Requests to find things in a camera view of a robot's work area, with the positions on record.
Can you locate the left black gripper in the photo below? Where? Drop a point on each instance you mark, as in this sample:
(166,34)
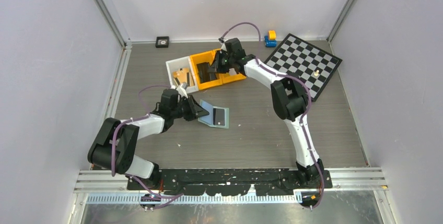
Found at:
(193,115)

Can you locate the right orange storage bin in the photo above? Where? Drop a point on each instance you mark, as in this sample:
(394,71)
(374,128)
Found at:
(231,76)

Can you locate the white storage bin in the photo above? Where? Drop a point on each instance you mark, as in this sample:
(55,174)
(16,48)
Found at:
(176,64)

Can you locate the black white chessboard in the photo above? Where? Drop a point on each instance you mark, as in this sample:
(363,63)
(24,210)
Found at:
(296,56)

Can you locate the small black square box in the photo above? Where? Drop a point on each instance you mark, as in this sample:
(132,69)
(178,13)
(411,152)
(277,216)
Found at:
(162,42)

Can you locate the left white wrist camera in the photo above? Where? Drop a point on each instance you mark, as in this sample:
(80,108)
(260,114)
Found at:
(181,89)

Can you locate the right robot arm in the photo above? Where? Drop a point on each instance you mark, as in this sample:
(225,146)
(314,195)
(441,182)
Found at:
(291,101)

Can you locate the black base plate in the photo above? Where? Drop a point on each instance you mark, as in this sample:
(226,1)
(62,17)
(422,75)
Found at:
(226,182)

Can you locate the brown cards in white bin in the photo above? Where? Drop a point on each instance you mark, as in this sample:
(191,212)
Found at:
(183,75)

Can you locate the middle orange storage bin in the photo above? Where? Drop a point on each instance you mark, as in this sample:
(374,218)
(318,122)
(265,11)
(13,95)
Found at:
(214,78)

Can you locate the orange storage bin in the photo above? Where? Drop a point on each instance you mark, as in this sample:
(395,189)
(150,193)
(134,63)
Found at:
(214,78)
(231,76)

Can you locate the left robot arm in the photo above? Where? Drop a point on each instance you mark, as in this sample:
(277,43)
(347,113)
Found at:
(115,144)

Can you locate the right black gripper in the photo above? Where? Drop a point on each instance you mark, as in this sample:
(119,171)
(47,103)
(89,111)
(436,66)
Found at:
(218,69)

